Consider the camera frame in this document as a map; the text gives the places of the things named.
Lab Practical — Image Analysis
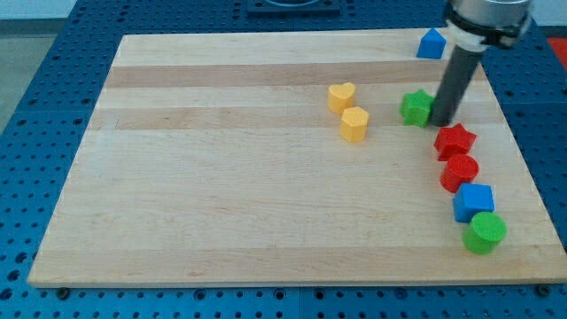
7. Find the blue triangle block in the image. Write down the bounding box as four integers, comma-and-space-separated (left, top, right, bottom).
416, 28, 447, 59

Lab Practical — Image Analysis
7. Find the blue cube block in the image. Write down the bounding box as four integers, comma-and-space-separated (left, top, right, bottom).
453, 183, 495, 223

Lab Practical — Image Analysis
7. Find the light wooden board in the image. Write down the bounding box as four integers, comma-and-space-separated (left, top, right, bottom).
27, 28, 566, 288

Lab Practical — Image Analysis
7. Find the yellow hexagon block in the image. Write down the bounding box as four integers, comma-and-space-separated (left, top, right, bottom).
339, 106, 369, 143

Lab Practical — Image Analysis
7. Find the yellow heart block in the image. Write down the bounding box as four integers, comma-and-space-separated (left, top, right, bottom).
327, 82, 356, 115

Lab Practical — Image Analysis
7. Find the green star block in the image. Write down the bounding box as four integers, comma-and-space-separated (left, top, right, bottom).
400, 89, 434, 128

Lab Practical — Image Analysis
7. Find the red star block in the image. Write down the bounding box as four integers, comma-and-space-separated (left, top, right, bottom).
433, 123, 477, 161

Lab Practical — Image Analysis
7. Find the red cylinder block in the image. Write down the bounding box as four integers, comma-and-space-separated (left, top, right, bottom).
439, 154, 479, 193

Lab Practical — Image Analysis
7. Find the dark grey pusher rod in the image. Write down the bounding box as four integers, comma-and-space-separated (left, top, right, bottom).
430, 45, 484, 127

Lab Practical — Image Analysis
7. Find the green cylinder block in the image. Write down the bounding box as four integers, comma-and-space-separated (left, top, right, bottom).
462, 212, 508, 255

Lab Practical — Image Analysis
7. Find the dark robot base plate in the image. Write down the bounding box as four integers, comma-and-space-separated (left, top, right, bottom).
244, 0, 341, 14

